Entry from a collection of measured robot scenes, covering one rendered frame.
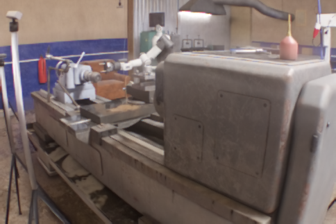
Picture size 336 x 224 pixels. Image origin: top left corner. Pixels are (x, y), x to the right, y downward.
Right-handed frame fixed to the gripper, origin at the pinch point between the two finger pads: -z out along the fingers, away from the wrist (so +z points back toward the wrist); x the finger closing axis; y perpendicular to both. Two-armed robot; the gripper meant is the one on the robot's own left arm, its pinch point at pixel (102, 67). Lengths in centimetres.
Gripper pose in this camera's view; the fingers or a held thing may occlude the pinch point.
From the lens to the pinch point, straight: 260.1
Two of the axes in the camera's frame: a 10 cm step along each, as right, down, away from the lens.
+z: 7.5, -1.5, 6.5
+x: -2.2, -9.8, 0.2
